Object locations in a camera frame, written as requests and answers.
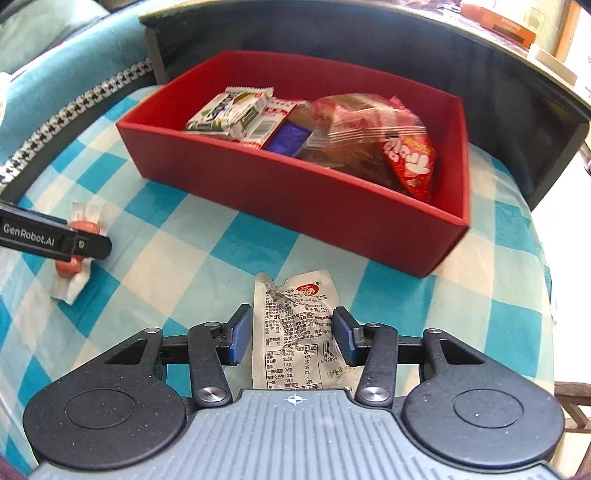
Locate vacuum-packed sausages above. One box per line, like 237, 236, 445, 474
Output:
50, 202, 113, 305

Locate white vacuum snack pouch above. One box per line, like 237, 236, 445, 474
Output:
252, 270, 361, 391

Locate red shiny snack packet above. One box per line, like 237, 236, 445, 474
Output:
379, 133, 436, 202

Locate red clear-wrapped pastry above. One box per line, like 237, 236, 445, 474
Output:
297, 93, 430, 188

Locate white red spicy strip packet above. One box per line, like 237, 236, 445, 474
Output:
238, 97, 297, 149

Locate green white Kapron wafer packet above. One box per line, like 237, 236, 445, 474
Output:
184, 87, 273, 140

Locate teal sofa blanket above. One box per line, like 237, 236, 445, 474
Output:
1, 6, 155, 201

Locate red cardboard box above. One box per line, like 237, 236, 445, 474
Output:
117, 51, 470, 277

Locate grey sofa cushion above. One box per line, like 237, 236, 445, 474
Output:
1, 0, 109, 74

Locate wooden chair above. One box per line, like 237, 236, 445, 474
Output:
554, 382, 591, 434

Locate purple snack wrapper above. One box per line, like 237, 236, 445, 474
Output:
264, 121, 311, 157

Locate dark coffee table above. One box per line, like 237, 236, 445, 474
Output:
139, 1, 590, 207

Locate white tape roll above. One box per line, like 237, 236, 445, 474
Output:
528, 44, 578, 86

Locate orange cardboard box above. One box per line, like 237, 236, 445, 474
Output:
460, 1, 536, 49

